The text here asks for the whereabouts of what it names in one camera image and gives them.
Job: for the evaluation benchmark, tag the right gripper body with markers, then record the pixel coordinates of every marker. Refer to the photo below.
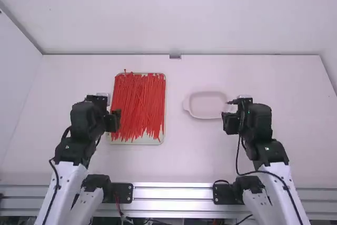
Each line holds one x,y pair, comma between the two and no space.
230,123

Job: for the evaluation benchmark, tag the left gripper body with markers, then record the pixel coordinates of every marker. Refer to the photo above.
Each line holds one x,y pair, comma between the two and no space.
113,121

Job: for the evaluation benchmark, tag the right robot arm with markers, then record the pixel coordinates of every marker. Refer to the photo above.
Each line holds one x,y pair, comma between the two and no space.
276,183

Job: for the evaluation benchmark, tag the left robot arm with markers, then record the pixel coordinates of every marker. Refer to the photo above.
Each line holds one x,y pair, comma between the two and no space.
65,177

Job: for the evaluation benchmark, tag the white dish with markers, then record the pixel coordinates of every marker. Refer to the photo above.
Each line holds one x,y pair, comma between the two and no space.
205,105

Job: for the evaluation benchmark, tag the pale tray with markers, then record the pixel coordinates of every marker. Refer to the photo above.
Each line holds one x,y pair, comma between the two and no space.
142,142

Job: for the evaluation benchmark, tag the silver rails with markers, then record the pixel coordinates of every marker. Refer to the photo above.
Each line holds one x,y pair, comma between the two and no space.
171,193

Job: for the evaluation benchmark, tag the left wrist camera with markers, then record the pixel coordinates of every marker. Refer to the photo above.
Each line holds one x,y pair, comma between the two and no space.
102,95

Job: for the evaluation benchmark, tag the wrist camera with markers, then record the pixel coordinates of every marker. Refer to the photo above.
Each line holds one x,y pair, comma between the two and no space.
102,95
245,96

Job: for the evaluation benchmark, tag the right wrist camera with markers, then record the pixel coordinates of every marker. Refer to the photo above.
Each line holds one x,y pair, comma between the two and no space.
245,96

